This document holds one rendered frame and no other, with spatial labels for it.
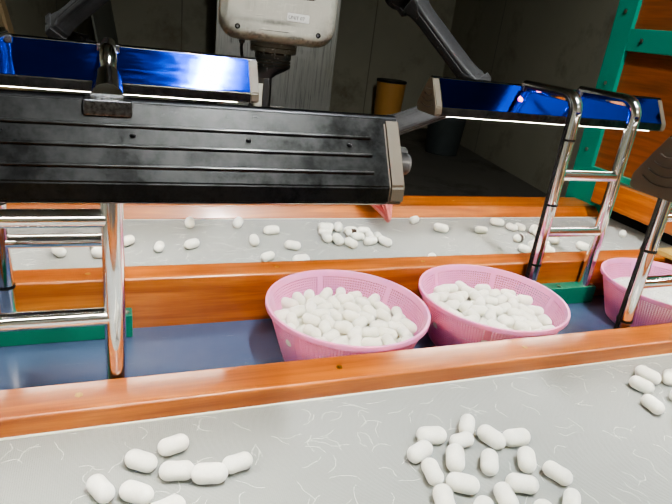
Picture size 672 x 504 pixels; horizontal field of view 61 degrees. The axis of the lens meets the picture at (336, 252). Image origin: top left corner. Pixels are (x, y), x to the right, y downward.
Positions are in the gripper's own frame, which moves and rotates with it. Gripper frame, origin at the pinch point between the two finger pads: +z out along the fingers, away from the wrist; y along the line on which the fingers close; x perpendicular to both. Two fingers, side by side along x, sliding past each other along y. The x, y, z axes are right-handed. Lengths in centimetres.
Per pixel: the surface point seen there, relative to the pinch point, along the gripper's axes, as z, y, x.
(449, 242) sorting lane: 9.7, 11.4, -5.2
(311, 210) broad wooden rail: -5.5, -17.1, 5.6
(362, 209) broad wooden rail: -5.9, -3.4, 5.6
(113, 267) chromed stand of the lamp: 34, -62, -47
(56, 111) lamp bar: 34, -65, -72
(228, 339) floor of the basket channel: 33, -45, -16
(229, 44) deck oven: -401, 51, 321
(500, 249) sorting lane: 13.4, 22.4, -8.4
